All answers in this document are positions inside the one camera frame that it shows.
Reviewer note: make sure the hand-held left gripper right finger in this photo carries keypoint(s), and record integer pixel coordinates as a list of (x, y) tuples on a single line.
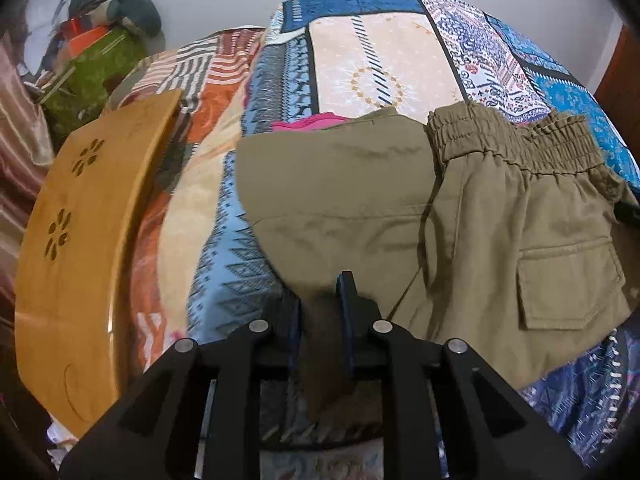
[(347, 310)]

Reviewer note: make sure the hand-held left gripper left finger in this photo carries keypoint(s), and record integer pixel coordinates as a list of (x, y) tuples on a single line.
[(290, 325)]

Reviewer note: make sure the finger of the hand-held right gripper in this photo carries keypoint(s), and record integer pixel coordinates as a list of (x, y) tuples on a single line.
[(631, 212)]

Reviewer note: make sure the khaki pants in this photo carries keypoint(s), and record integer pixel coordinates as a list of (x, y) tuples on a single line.
[(350, 200)]

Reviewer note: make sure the brown wooden door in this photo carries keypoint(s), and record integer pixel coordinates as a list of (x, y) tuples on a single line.
[(620, 75)]

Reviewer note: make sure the pink cloth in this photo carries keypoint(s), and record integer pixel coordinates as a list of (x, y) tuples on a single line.
[(310, 122)]

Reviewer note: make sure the wooden lap table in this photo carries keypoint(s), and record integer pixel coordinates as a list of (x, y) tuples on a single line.
[(85, 270)]

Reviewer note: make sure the orange patterned blanket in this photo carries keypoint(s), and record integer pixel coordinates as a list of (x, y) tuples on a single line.
[(200, 85)]

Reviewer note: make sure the blue patchwork bedspread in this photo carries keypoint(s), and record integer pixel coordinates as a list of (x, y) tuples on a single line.
[(380, 50)]

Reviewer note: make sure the green patterned bag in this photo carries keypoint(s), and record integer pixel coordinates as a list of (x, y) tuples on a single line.
[(92, 80)]

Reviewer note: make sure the pink striped curtain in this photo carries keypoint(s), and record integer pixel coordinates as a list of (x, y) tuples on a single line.
[(20, 150)]

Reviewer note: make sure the grey stuffed toy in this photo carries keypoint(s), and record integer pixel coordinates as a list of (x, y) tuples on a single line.
[(127, 12)]

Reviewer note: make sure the orange box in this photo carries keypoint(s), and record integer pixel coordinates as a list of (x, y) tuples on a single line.
[(85, 37)]

